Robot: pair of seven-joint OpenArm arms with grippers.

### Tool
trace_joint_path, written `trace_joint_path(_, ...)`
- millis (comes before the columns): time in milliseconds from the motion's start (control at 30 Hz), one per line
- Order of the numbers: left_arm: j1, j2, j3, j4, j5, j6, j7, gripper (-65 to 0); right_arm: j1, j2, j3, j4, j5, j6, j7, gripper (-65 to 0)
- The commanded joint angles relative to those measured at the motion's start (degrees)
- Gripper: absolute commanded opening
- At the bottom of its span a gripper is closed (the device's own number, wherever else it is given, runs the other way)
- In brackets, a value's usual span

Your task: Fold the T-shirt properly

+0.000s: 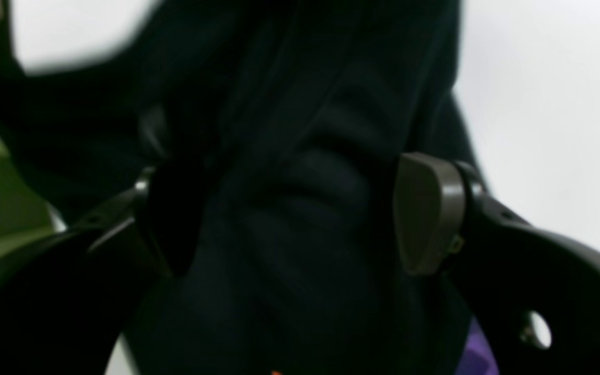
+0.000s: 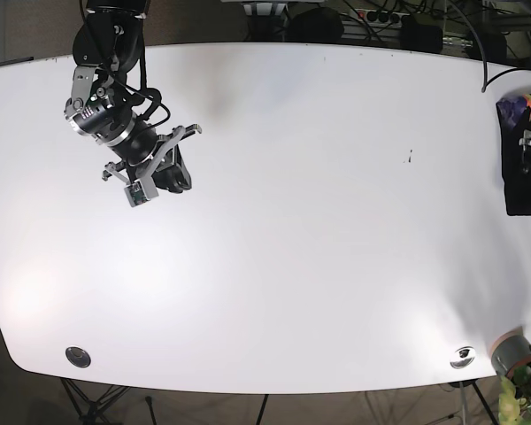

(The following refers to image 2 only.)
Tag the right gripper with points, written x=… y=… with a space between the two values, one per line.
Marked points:
x=136 y=148

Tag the black T-shirt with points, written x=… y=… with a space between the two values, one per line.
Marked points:
x=514 y=116

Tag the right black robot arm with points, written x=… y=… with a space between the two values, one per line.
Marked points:
x=112 y=101

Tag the grey plant pot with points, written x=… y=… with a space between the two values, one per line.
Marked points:
x=510 y=351

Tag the right silver table grommet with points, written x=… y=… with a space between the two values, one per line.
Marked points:
x=462 y=357

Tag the silver table grommet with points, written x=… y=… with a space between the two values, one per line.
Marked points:
x=462 y=357
x=77 y=357

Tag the left silver table grommet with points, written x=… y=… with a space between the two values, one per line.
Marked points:
x=77 y=357

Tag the green potted plant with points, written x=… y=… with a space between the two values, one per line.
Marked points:
x=514 y=403

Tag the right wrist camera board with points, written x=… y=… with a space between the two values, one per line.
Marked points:
x=141 y=191

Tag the black table leg frame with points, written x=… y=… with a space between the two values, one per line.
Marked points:
x=93 y=411

